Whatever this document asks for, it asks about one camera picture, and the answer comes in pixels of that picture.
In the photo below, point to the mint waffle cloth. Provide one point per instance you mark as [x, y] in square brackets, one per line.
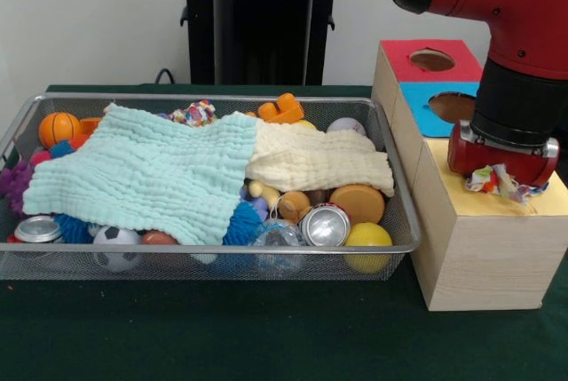
[111, 168]

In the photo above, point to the orange toy basketball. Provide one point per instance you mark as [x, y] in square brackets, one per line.
[59, 129]

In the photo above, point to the white toy baseball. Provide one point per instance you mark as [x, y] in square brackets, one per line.
[347, 125]

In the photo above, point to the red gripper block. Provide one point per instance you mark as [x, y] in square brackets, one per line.
[488, 156]

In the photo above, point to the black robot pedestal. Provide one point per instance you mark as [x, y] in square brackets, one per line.
[262, 34]

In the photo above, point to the polka dot paper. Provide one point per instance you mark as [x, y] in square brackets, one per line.
[490, 181]

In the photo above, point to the dark green table cloth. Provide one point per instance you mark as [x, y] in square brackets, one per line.
[222, 332]

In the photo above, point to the red and silver can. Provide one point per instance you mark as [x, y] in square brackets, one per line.
[37, 229]

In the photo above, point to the crushed clear plastic bottle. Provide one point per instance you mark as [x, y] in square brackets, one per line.
[277, 239]

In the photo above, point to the crushed silver can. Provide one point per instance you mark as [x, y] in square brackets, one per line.
[325, 225]

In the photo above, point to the orange rubber toy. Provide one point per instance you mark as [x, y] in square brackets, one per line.
[284, 110]

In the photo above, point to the wooden box three round holes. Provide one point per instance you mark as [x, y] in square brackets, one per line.
[488, 265]

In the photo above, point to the small soccer ball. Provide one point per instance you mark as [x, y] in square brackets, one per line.
[116, 245]

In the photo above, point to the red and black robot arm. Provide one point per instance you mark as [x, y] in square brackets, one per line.
[519, 12]

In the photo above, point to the yellow ball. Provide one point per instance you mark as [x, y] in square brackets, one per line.
[368, 243]

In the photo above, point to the cream waffle cloth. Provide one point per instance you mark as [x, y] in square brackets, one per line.
[328, 159]

